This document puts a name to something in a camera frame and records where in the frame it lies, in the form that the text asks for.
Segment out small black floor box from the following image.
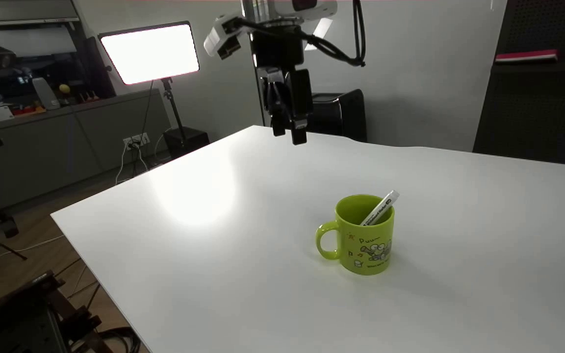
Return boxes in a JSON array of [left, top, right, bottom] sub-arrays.
[[161, 125, 212, 158]]

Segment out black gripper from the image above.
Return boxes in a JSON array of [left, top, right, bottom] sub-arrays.
[[253, 27, 312, 144]]

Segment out white plastic bottle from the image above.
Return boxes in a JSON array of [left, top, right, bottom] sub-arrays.
[[29, 74, 63, 111]]

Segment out tall black cabinet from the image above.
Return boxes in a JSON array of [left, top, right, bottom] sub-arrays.
[[471, 0, 565, 168]]

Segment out pink flat item on shelf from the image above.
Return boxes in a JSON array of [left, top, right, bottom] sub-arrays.
[[492, 46, 559, 66]]

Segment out white wall power outlet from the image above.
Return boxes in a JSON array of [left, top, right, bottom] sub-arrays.
[[122, 131, 153, 148]]

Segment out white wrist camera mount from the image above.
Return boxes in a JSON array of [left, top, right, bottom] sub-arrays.
[[200, 13, 253, 60]]

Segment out light green mug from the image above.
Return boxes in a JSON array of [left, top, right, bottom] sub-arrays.
[[314, 191, 398, 276]]

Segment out grey low counter cabinet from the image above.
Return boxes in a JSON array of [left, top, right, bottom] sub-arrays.
[[0, 86, 173, 221]]

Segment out black floor equipment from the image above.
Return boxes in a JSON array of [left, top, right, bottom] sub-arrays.
[[0, 268, 143, 353]]

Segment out black light stand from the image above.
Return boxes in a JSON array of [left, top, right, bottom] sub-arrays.
[[159, 76, 190, 148]]

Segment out black computer tower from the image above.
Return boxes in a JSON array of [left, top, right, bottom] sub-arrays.
[[308, 87, 371, 142]]

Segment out bright studio light panel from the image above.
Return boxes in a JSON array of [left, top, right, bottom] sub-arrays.
[[96, 19, 202, 87]]

